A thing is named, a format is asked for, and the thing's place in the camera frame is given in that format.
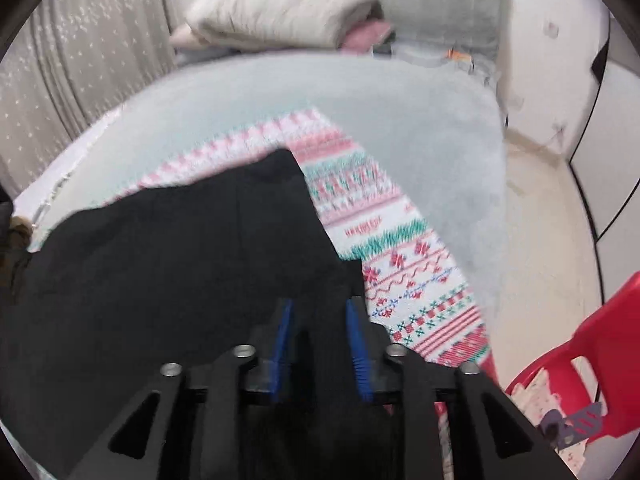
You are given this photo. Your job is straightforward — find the large black coat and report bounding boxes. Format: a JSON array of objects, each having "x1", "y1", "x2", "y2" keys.
[{"x1": 1, "y1": 150, "x2": 363, "y2": 479}]

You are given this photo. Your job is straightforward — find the red plastic chair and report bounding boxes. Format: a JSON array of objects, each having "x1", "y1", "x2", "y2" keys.
[{"x1": 506, "y1": 274, "x2": 640, "y2": 443}]

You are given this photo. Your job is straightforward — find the patterned pink green blanket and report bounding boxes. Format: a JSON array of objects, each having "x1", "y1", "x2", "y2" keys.
[{"x1": 118, "y1": 108, "x2": 492, "y2": 479}]

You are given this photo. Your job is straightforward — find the folded black quilted jacket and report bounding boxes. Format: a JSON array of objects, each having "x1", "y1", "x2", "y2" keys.
[{"x1": 1, "y1": 200, "x2": 30, "y2": 307}]

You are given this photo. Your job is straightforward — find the folded brown garment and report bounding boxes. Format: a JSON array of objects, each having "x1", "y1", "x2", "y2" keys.
[{"x1": 6, "y1": 216, "x2": 34, "y2": 250}]

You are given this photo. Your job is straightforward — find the light grey bed sheet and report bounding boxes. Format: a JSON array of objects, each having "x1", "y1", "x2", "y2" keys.
[{"x1": 36, "y1": 52, "x2": 506, "y2": 322}]

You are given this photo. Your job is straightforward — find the pink folded cloth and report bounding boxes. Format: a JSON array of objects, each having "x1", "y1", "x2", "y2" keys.
[{"x1": 169, "y1": 23, "x2": 205, "y2": 51}]

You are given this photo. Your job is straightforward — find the grey dotted curtain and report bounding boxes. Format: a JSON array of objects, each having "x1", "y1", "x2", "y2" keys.
[{"x1": 1, "y1": 0, "x2": 176, "y2": 197}]

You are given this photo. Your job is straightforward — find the folded cream duvet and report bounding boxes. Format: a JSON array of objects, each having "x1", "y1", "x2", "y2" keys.
[{"x1": 184, "y1": 0, "x2": 383, "y2": 50}]

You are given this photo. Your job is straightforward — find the pink pillow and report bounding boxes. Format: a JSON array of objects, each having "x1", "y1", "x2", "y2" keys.
[{"x1": 340, "y1": 20, "x2": 395, "y2": 54}]

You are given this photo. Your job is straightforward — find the wall power socket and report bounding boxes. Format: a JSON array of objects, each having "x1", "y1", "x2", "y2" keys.
[{"x1": 544, "y1": 22, "x2": 560, "y2": 39}]

